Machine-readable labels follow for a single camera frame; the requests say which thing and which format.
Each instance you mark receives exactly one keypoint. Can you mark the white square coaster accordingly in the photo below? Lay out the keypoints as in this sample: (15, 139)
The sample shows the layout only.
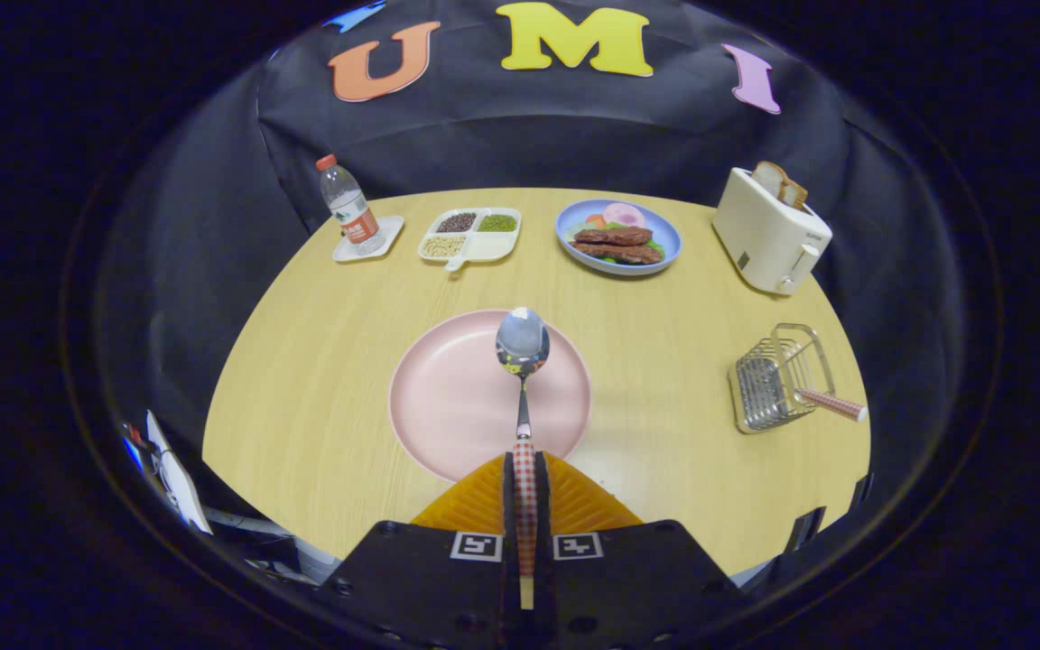
(391, 230)

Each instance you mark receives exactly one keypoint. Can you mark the blue round plate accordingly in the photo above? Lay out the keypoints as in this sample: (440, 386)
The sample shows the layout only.
(669, 236)

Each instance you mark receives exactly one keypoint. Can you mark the pink ham slice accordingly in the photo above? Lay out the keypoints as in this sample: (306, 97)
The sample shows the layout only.
(625, 215)

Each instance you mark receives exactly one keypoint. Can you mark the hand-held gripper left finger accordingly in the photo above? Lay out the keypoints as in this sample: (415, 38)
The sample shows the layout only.
(430, 578)

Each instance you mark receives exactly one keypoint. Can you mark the black table bracket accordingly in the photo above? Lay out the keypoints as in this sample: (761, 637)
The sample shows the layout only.
(861, 492)
(805, 531)

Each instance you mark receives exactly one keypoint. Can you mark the laptop with blue screen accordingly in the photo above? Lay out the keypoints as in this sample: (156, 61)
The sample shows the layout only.
(133, 447)

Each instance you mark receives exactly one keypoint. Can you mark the white divided bean tray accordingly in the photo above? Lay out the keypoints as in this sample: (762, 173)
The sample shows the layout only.
(484, 246)

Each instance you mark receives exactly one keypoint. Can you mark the green lettuce leaf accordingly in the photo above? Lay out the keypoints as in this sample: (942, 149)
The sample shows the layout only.
(658, 245)

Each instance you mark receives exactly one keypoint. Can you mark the brown grilled meat strip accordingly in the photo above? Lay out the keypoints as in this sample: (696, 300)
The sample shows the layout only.
(615, 236)
(624, 254)

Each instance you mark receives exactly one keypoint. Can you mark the white toaster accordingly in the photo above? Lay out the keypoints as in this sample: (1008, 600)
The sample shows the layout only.
(764, 239)

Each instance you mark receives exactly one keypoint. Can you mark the toast bread slice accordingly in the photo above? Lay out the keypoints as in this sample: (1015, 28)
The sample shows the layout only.
(793, 193)
(768, 178)

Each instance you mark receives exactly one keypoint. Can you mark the pink round plate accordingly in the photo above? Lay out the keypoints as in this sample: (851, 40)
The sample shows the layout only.
(448, 397)

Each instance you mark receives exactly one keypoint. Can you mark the clear water bottle red cap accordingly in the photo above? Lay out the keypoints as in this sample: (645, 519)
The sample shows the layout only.
(348, 203)

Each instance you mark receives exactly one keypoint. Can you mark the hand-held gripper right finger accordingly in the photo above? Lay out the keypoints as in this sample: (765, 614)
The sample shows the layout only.
(628, 578)

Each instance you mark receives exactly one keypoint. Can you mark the white flat panel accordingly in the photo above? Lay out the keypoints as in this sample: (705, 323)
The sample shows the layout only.
(179, 478)

